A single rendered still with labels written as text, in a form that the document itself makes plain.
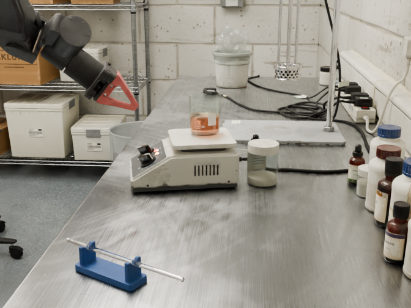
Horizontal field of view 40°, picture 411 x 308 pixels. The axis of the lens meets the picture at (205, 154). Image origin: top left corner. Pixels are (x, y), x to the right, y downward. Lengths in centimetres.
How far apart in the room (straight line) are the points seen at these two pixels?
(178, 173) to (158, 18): 249
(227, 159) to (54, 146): 238
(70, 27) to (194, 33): 246
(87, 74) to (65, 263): 40
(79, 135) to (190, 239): 242
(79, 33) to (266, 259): 50
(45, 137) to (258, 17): 142
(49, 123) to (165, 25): 89
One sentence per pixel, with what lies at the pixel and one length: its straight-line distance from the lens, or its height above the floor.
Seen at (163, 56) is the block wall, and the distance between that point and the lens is 349.
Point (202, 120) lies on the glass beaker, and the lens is 106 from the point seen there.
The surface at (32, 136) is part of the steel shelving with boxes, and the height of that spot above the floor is 26.
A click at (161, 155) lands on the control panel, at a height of 81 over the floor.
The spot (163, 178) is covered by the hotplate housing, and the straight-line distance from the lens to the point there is 103.
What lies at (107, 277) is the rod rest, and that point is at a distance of 75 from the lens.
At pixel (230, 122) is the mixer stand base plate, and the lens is 150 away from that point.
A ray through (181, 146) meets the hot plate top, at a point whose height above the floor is 84.
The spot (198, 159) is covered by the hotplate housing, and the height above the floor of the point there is 81.
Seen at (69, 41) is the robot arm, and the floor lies 102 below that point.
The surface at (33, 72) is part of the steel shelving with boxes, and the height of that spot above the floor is 63.
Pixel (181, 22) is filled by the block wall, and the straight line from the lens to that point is 345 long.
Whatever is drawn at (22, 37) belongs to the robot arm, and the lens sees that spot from 104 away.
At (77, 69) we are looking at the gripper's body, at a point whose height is 97.
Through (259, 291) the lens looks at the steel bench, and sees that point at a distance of 73.
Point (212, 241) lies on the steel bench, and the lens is 86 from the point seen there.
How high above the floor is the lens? 113
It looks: 17 degrees down
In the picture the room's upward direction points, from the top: straight up
